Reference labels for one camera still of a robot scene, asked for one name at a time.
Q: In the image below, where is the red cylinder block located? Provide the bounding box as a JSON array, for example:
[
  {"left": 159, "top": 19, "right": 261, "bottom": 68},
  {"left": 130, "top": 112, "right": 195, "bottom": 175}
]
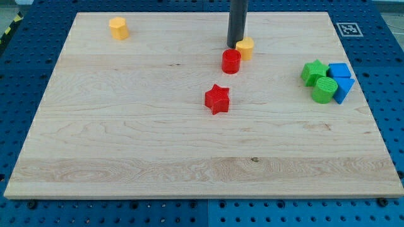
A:
[{"left": 222, "top": 49, "right": 241, "bottom": 74}]

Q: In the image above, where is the red star block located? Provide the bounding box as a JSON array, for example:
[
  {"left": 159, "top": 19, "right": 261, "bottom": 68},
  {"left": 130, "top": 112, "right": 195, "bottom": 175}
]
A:
[{"left": 205, "top": 84, "right": 230, "bottom": 115}]

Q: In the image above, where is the green star block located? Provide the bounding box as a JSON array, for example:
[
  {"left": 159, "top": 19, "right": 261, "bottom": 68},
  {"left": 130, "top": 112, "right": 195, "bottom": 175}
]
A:
[{"left": 300, "top": 59, "right": 329, "bottom": 86}]

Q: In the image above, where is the light wooden board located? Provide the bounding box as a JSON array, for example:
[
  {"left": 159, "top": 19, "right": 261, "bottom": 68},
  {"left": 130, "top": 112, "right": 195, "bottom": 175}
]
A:
[{"left": 4, "top": 12, "right": 403, "bottom": 199}]

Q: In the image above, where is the yellow heart block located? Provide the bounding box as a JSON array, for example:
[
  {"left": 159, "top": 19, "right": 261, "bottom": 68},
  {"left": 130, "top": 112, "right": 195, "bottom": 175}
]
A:
[{"left": 235, "top": 37, "right": 254, "bottom": 61}]

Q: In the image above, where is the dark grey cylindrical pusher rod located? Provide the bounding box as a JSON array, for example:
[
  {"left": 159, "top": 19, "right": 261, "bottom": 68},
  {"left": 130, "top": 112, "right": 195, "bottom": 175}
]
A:
[{"left": 227, "top": 0, "right": 248, "bottom": 49}]

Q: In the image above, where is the yellow hexagon block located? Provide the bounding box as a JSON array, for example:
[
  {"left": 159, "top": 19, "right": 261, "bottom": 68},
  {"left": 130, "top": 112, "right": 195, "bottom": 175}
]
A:
[{"left": 109, "top": 16, "right": 129, "bottom": 40}]

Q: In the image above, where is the green cylinder block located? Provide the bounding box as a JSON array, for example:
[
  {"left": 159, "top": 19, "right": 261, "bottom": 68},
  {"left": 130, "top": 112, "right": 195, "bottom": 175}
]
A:
[{"left": 312, "top": 77, "right": 338, "bottom": 104}]

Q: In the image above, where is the blue cube block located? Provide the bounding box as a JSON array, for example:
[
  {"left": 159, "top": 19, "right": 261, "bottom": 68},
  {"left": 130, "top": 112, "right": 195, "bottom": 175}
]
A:
[{"left": 327, "top": 62, "right": 352, "bottom": 78}]

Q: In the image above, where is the blue triangle block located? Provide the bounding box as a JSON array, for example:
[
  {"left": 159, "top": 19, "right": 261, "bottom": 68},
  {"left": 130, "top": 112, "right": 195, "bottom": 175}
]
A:
[{"left": 333, "top": 78, "right": 355, "bottom": 104}]

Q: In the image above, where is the white fiducial marker tag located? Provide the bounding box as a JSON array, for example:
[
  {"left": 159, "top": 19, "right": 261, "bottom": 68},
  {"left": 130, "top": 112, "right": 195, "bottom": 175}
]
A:
[{"left": 336, "top": 22, "right": 363, "bottom": 37}]

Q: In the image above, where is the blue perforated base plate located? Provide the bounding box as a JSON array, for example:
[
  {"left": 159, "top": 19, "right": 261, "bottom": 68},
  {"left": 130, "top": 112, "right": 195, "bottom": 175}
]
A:
[{"left": 1, "top": 1, "right": 403, "bottom": 226}]

